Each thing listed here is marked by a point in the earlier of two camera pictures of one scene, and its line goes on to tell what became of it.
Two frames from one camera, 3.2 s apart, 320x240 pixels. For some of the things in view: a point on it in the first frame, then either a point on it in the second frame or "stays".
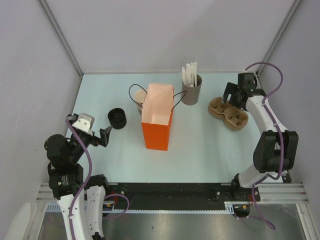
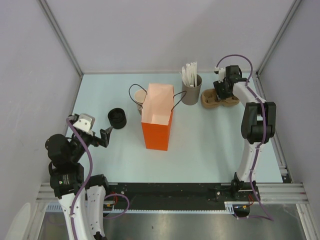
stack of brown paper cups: (140, 96) stays
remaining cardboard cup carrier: (234, 118) -> (211, 100)
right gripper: (231, 88) -> (220, 94)
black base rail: (178, 196) stays
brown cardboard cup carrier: (233, 118) -> (209, 99)
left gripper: (104, 135) stays
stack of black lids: (117, 118) stays
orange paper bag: (157, 112) stays
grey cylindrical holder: (192, 95) stays
